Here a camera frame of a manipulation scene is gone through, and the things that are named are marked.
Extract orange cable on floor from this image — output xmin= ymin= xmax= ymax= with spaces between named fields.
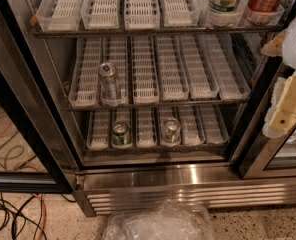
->
xmin=31 ymin=193 xmax=48 ymax=240

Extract wire shelf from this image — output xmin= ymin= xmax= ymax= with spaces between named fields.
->
xmin=66 ymin=96 xmax=250 ymax=112
xmin=84 ymin=143 xmax=227 ymax=155
xmin=32 ymin=25 xmax=283 ymax=39

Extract right glass fridge door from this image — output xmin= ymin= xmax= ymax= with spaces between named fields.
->
xmin=239 ymin=65 xmax=296 ymax=179

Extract bottom wire shelf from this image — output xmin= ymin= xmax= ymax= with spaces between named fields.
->
xmin=84 ymin=143 xmax=227 ymax=155

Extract silver blue can middle shelf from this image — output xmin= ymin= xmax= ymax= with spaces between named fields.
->
xmin=98 ymin=62 xmax=121 ymax=100

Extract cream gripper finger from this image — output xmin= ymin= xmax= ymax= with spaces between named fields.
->
xmin=261 ymin=30 xmax=286 ymax=57

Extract middle wire shelf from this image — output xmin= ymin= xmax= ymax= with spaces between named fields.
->
xmin=66 ymin=96 xmax=250 ymax=112

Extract clear crumpled plastic bag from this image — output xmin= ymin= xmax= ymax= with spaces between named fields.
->
xmin=102 ymin=200 xmax=215 ymax=240

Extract stainless steel fridge body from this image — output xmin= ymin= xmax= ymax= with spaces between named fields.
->
xmin=0 ymin=0 xmax=296 ymax=218

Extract top wire shelf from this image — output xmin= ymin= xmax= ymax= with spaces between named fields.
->
xmin=32 ymin=25 xmax=283 ymax=39

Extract glass fridge door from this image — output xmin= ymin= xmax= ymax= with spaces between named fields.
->
xmin=239 ymin=65 xmax=296 ymax=179
xmin=0 ymin=0 xmax=81 ymax=193

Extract left glass fridge door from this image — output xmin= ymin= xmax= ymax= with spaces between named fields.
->
xmin=0 ymin=0 xmax=81 ymax=193

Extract black cables on floor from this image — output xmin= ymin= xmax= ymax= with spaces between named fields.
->
xmin=0 ymin=192 xmax=76 ymax=240

